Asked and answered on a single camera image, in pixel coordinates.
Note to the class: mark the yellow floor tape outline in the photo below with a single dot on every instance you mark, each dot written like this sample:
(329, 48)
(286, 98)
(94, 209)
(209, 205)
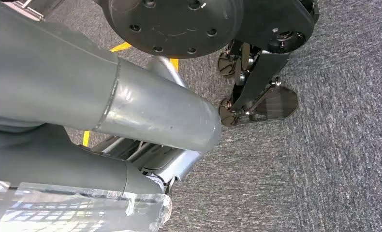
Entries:
(120, 47)

